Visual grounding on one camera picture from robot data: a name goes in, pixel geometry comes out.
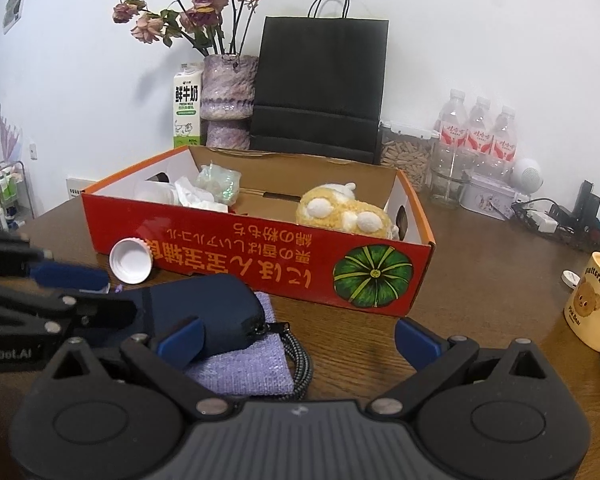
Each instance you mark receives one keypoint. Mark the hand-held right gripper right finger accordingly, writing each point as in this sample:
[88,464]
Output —
[417,342]

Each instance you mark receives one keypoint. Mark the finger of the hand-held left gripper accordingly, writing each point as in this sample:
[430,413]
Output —
[70,277]
[55,306]

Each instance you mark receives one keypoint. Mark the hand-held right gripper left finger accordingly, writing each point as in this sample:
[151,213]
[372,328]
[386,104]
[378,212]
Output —
[182,342]

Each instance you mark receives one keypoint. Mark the navy zip pouch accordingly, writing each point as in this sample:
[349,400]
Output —
[215,305]

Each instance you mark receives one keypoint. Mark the white ribbed bottle cap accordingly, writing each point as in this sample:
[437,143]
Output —
[130,260]

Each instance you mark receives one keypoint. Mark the lilac knitted cloth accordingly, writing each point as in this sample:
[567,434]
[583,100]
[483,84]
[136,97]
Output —
[250,365]

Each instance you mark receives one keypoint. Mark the orange-rimmed cardboard box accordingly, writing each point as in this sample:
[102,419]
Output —
[260,260]

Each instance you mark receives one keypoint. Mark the white plastic cup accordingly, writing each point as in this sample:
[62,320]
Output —
[152,192]

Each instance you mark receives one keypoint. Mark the white tissue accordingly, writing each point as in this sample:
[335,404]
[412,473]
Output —
[195,197]

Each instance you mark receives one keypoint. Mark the clear seed container white lid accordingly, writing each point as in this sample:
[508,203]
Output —
[405,160]

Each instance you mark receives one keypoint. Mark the yellow and white plush toy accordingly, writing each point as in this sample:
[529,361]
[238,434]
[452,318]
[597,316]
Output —
[340,212]

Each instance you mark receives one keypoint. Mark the clear glass jar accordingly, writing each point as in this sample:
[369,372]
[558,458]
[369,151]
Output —
[447,190]

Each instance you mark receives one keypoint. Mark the iridescent wrapped white pack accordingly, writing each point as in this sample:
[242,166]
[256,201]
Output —
[220,182]

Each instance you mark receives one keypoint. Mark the white printed tin box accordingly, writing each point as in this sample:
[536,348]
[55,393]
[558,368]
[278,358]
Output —
[490,195]

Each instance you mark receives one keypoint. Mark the small white round lid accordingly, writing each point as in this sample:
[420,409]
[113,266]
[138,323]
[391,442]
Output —
[570,280]

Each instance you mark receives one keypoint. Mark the white charger plug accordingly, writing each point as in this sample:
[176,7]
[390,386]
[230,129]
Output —
[542,221]

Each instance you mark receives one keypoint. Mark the yellow bear mug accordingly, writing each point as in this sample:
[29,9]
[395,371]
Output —
[592,305]

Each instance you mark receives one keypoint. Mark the white round speaker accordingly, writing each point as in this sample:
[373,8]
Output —
[527,174]

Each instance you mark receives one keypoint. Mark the white and green milk carton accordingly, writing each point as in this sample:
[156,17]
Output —
[186,105]

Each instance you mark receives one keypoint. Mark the red-label water bottle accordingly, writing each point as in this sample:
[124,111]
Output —
[480,140]
[504,147]
[450,135]

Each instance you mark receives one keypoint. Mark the tall black device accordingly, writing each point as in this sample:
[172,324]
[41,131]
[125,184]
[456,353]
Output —
[587,202]

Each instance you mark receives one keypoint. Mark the purple mottled ceramic vase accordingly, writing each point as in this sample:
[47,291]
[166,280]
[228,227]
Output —
[227,90]

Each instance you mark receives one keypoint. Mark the black paper shopping bag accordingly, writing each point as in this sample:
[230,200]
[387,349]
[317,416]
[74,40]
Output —
[320,85]

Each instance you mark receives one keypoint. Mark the white wall socket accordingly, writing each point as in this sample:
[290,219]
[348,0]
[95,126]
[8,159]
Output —
[75,189]

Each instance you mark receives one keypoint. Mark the wall poster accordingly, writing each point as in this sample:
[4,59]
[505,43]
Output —
[15,5]

